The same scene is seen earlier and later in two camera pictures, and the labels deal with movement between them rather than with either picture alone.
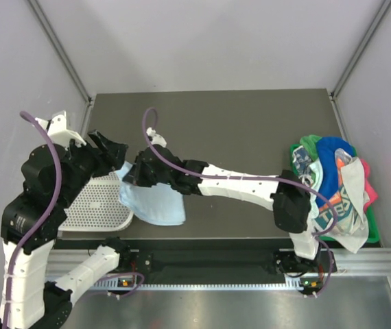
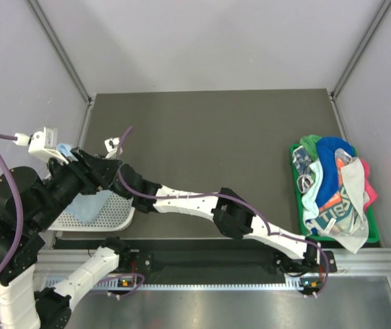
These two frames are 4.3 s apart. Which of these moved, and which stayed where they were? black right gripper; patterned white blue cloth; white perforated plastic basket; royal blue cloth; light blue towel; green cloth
Moved: light blue towel; black right gripper
Stayed: patterned white blue cloth; royal blue cloth; green cloth; white perforated plastic basket
